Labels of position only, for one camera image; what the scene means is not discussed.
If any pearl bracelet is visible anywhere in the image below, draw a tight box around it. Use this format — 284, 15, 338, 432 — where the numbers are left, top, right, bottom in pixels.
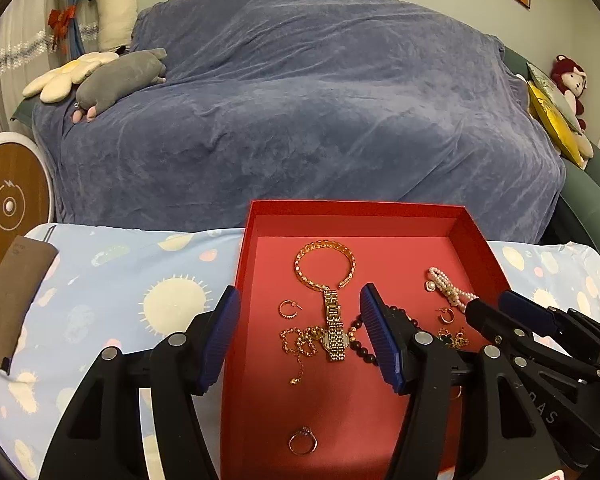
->
426, 266, 478, 313

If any gold bangle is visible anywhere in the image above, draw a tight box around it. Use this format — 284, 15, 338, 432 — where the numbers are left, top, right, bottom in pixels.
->
294, 240, 356, 291

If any red cardboard box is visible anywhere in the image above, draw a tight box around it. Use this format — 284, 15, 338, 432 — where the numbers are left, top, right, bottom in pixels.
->
220, 199, 513, 480

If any silver tinsel garland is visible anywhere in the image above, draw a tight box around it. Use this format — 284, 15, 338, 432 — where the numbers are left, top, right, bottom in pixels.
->
0, 22, 101, 81

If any silver ring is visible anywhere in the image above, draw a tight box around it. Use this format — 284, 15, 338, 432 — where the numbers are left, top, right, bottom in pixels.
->
287, 426, 318, 456

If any flower shaped pillow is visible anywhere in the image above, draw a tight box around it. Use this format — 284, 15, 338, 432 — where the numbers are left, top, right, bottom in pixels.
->
22, 51, 120, 105

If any white plush toy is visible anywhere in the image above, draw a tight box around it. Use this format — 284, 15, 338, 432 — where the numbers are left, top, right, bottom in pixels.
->
87, 0, 140, 53

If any dark wooden bead bracelet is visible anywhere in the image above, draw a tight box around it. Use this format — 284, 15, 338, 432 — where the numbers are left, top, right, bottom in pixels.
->
349, 305, 421, 368

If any gold wrist watch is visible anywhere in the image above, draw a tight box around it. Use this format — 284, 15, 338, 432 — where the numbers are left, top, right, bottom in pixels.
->
321, 285, 353, 363

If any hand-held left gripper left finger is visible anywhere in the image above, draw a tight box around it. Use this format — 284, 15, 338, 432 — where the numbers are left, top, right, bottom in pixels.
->
39, 285, 242, 480

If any red bow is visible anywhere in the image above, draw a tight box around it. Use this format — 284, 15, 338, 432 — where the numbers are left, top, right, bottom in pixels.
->
47, 5, 78, 36

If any red monkey plush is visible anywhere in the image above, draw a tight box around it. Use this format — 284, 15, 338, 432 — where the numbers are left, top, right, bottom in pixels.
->
550, 55, 590, 133

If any grey plush toy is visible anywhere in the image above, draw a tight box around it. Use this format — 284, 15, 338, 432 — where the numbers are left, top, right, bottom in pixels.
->
71, 47, 168, 123

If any blue velvet sofa blanket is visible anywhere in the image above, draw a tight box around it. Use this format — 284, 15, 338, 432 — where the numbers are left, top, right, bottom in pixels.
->
32, 0, 567, 248

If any green sofa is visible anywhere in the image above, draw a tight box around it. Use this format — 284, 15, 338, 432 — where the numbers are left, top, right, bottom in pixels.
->
10, 45, 600, 271

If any white curtain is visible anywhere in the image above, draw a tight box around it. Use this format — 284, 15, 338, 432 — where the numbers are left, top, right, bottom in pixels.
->
0, 0, 76, 126

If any gold chain bracelet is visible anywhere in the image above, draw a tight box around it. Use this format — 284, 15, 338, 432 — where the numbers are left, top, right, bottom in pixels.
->
279, 326, 326, 387

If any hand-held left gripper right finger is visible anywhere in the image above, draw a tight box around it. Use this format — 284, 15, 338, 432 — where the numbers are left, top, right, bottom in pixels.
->
359, 282, 563, 480

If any grey brown pouch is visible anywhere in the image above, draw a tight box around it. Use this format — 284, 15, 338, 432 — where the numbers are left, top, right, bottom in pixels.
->
0, 236, 61, 376

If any yellow pillow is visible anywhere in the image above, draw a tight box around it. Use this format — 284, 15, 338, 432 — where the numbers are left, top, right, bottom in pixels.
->
526, 80, 588, 168

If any grey patterned cushion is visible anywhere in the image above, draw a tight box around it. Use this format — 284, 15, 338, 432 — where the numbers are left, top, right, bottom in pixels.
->
526, 62, 583, 133

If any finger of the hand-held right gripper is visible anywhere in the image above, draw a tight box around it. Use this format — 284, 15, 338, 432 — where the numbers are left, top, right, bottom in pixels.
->
462, 299, 600, 386
497, 291, 600, 361

